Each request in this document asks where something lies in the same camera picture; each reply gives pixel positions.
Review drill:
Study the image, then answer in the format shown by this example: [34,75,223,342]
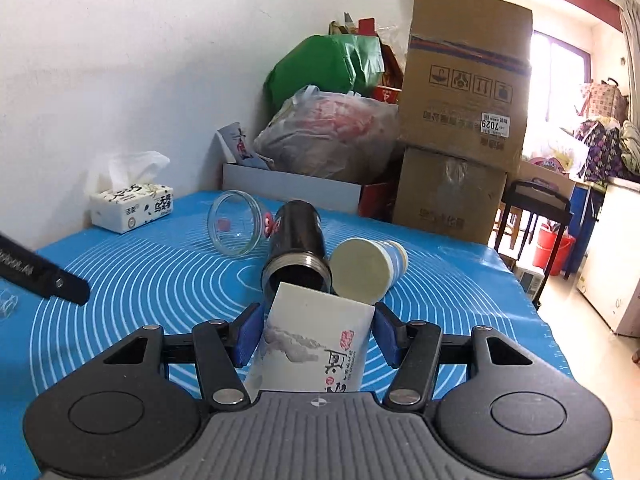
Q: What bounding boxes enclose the white calligraphy paper cup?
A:
[244,283,374,399]

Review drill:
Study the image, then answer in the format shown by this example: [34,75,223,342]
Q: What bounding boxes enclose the blue white paper cup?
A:
[330,237,409,304]

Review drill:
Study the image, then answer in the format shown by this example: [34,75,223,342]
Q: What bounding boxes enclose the clear glass cup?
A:
[207,190,273,258]

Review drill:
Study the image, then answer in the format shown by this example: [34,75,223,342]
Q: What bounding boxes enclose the black thermos bottle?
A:
[260,200,332,301]

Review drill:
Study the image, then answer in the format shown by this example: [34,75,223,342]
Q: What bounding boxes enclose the white tissue box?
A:
[86,151,174,234]

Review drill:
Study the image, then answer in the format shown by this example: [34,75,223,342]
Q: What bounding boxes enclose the small white appliance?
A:
[513,264,544,300]

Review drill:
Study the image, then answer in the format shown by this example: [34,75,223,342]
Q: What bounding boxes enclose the lower cardboard box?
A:
[393,148,506,245]

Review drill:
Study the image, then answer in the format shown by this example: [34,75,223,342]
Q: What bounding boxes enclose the cardboard box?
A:
[393,148,506,245]
[399,0,533,174]

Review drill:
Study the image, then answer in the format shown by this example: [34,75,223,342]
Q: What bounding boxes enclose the white open box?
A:
[217,121,396,221]

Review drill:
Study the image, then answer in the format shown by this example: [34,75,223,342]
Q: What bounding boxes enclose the red plastic bucket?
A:
[531,224,577,276]

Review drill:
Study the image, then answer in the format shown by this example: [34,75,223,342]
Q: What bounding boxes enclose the black metal cart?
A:
[494,180,573,310]

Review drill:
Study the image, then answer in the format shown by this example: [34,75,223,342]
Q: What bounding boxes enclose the white chest freezer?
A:
[576,178,640,338]

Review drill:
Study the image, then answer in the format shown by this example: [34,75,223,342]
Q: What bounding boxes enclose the white card with red print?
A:
[218,122,269,170]

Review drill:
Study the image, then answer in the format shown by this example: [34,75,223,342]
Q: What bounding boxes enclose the clear plastic bag red contents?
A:
[253,84,399,184]

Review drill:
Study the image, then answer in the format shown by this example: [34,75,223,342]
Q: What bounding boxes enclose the blue plastic barrel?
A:
[563,183,604,278]

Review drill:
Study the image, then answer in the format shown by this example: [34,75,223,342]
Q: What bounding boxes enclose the upper cardboard box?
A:
[399,0,533,174]

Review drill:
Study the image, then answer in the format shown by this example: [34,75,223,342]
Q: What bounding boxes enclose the purple floral bag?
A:
[574,120,624,184]

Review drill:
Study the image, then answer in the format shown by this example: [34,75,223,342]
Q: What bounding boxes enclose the green plastic bag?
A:
[265,35,385,114]

